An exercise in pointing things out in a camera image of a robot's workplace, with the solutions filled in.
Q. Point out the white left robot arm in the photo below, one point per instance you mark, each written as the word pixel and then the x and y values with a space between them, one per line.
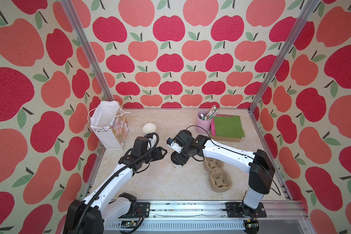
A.
pixel 97 211

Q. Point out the pink utensil holder cup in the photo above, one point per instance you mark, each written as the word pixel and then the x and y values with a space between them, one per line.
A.
pixel 202 125

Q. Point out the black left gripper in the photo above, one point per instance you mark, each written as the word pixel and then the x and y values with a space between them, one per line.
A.
pixel 157 152

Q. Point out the cardboard two-cup carrier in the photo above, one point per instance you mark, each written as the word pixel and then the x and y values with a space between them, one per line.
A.
pixel 219 179

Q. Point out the aluminium frame post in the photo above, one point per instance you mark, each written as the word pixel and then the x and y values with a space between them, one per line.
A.
pixel 299 24
pixel 87 48

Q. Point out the cutlery in pink holder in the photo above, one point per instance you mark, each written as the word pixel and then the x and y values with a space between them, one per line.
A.
pixel 210 114

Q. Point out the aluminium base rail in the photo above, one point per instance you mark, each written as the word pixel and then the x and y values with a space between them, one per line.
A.
pixel 214 217

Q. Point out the white paper cup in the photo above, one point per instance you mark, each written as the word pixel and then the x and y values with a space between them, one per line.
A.
pixel 177 166

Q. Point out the stacked white paper cups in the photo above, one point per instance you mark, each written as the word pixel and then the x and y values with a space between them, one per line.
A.
pixel 148 130

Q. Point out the left aluminium frame post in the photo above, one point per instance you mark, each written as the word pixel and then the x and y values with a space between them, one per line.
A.
pixel 87 48

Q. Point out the green napkin stack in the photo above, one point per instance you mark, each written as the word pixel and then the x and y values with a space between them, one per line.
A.
pixel 236 128

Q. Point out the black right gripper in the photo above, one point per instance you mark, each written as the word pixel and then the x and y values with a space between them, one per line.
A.
pixel 178 158

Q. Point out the pink napkin stack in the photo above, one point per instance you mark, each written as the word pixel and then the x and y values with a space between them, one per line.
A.
pixel 221 125

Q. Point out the cartoon animal gift bag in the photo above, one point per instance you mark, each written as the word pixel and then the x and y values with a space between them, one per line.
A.
pixel 109 123

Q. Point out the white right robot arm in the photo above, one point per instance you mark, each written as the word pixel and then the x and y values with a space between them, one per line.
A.
pixel 256 164

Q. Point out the right aluminium frame post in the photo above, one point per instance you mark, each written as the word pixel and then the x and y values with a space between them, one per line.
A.
pixel 299 24

